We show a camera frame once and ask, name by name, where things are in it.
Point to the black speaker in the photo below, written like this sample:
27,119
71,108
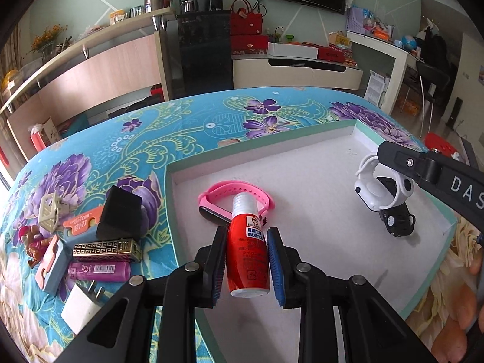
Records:
455,111

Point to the blue globe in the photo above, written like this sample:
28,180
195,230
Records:
410,42

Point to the red gift box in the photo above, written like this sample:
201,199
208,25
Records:
247,45

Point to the black water dispenser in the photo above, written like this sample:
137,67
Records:
204,49

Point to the black chair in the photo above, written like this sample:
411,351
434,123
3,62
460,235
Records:
433,79

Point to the wooden shelf unit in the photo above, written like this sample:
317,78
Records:
102,72

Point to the white television cabinet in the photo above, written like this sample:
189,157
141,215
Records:
295,75

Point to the gold patterned lighter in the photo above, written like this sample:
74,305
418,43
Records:
106,250

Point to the magenta lighter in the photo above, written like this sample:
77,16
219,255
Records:
113,272

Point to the orange toy carrot knife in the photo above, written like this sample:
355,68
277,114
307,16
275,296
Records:
81,222

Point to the pink wristband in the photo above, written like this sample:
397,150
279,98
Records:
215,193

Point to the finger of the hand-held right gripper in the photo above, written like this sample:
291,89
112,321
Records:
400,162

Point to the red plastic basin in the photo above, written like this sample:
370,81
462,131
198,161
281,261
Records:
438,143

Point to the red handbag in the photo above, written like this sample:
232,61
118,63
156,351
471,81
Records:
245,20

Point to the purple desk organizer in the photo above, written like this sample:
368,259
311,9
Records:
355,19

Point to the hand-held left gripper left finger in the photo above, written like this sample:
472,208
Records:
218,268

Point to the teal-edged white box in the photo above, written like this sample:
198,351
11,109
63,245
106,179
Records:
321,181

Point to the black box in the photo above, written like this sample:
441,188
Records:
117,215

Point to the beige hair claw clip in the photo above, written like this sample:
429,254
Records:
47,215

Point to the floral blanket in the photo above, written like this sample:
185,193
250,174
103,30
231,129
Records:
189,121

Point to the pink toy figure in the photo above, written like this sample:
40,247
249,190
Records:
34,247

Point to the white flat box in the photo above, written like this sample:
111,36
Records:
291,50

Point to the red gift bag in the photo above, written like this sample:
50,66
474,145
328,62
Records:
37,140

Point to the blue pink small case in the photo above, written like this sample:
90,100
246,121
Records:
56,272

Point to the brown paper bag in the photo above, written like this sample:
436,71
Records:
51,130

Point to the yellow flower bouquet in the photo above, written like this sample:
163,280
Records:
47,37

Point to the white charger plug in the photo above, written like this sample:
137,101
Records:
79,310

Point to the white magazine holder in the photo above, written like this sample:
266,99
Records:
376,87

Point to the small black toy car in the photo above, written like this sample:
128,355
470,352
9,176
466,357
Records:
397,223

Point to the red bottle with white cap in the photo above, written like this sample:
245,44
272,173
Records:
245,261

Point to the white desk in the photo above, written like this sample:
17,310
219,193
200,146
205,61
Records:
393,72

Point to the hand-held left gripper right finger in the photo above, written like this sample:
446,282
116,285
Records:
275,268

